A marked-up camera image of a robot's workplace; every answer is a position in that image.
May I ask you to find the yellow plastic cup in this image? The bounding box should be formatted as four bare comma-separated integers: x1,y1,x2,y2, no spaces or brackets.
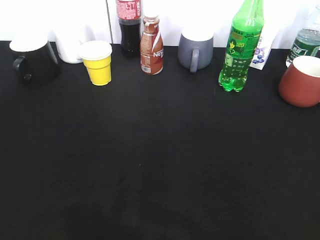
79,40,113,86

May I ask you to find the green plastic soda bottle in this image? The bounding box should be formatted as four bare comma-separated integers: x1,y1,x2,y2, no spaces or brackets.
218,0,265,92

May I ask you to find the brown Nescafe coffee bottle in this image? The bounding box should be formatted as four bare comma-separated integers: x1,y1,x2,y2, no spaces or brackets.
140,12,164,75

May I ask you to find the grey ceramic mug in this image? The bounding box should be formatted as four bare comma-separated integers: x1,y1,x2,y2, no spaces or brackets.
177,27,214,73

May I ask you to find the cola bottle red label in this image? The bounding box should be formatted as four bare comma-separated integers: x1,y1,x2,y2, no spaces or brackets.
116,0,142,57

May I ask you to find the white ceramic mug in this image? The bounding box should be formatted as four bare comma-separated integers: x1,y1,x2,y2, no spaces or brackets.
53,24,95,64

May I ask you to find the black ceramic mug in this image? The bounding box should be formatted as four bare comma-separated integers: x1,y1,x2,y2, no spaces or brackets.
9,32,60,85

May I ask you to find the white blueberry milk carton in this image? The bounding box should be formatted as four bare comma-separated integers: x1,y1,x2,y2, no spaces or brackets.
250,23,279,70

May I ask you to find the red-brown ceramic mug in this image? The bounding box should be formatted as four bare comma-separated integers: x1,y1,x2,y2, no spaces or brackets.
278,55,320,108

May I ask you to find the clear green-label water bottle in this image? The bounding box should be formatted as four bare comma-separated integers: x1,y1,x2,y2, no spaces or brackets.
285,4,320,68

